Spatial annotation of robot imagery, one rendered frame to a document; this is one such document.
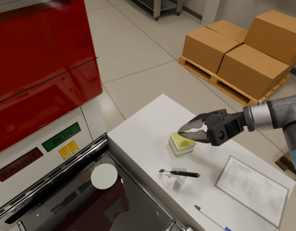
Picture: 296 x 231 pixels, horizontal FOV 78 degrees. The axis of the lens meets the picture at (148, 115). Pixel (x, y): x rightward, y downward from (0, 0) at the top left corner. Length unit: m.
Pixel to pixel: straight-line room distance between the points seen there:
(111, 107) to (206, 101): 1.17
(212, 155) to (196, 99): 1.64
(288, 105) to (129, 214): 0.56
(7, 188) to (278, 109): 0.76
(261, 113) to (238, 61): 1.83
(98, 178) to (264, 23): 2.34
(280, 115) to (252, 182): 0.31
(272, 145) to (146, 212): 1.78
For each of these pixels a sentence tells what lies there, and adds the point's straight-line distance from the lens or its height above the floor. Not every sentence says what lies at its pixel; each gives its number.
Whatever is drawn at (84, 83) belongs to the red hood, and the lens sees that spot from 0.49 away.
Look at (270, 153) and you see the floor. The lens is 2.21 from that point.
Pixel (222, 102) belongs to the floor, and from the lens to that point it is 2.43.
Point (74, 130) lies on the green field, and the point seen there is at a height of 1.10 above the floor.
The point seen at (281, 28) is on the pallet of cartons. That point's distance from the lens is 2.54.
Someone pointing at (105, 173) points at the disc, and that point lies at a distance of 0.76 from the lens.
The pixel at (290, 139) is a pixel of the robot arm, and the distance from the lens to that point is 0.52.
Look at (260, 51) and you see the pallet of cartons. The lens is 2.67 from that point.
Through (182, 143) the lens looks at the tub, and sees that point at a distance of 0.66.
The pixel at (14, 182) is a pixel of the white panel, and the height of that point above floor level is 1.04.
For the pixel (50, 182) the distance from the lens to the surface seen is 0.76.
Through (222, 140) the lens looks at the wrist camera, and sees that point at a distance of 0.49.
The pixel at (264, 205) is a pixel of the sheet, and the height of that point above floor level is 0.97.
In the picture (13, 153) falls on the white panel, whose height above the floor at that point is 1.15.
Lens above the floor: 1.59
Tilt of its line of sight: 50 degrees down
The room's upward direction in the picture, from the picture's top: 3 degrees clockwise
